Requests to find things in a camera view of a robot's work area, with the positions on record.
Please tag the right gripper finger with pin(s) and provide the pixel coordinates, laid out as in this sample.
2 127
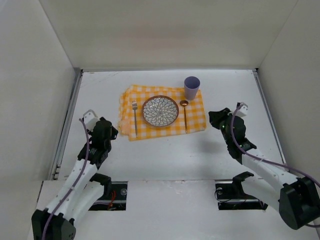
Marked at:
218 116
218 124

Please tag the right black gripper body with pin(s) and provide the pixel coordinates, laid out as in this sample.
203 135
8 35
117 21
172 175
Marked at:
216 118

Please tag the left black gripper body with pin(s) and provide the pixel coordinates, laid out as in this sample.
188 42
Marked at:
107 129

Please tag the yellow white checkered napkin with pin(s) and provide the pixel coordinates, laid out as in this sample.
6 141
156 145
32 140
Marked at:
195 112

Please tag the copper coloured spoon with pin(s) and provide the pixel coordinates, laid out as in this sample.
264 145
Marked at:
184 104

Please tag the lilac plastic cup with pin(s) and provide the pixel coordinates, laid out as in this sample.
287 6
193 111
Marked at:
191 86

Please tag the silver metal fork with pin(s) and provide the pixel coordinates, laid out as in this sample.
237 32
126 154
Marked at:
135 107

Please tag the floral patterned ceramic plate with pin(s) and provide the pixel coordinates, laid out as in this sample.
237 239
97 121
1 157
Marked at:
160 111

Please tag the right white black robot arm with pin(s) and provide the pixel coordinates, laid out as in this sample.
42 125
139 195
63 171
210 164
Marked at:
292 193

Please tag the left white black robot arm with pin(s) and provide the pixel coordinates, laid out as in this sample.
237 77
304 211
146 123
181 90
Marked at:
83 187

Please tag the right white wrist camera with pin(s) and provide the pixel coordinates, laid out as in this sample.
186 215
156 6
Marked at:
242 109

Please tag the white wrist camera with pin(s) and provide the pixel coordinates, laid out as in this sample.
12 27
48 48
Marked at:
242 109
90 119

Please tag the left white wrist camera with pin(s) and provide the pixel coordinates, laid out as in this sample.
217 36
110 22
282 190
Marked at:
90 119

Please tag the right aluminium table rail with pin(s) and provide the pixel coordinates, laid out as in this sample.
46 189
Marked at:
270 119

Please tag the aluminium table rail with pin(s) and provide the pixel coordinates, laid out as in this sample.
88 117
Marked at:
270 119
58 156

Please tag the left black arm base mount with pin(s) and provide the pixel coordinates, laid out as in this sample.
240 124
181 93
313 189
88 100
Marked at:
114 196

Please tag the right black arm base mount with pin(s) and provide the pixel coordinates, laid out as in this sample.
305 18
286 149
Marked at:
230 195

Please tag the left aluminium table rail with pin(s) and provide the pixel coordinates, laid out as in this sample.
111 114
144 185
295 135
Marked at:
58 156

